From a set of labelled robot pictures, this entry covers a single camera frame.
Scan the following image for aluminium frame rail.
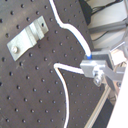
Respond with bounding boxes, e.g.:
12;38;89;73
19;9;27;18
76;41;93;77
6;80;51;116
89;17;128;34

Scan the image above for metal cable clip bracket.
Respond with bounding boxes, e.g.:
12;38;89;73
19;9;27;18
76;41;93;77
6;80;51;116
7;16;49;61

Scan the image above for black cables in background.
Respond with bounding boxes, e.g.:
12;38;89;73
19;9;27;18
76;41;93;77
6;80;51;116
78;0;128;25

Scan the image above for white cable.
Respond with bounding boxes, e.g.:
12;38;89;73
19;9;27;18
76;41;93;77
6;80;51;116
48;0;94;128

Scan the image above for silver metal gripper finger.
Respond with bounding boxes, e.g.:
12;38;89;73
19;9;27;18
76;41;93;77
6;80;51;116
79;50;128;90

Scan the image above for black perforated breadboard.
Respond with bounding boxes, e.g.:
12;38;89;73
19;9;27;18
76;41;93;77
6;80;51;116
0;0;105;128

